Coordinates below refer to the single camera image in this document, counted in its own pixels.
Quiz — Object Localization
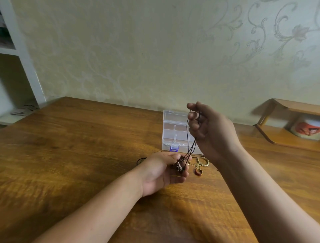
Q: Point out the person's left hand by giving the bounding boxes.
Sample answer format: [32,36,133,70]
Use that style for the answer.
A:
[134,151,192,198]

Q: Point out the small gold ring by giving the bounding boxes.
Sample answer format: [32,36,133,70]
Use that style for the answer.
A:
[193,156,211,176]

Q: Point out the loose white papers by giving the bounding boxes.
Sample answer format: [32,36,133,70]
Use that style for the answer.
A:
[10,103,41,117]

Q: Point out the clear plastic organizer box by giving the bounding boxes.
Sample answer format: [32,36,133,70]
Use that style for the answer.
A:
[161,109,205,156]

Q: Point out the person's right hand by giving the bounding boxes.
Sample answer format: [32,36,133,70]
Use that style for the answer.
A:
[186,101,244,165]

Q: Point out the white printed mug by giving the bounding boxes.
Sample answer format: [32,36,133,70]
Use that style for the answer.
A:
[289,114,320,141]

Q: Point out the person's left forearm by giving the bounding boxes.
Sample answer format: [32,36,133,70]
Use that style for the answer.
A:
[32,169,146,243]

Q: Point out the wooden shelf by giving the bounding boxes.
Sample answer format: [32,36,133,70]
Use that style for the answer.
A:
[254,98,320,153]

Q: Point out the person's right forearm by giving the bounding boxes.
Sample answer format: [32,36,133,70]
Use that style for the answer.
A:
[215,146,320,243]

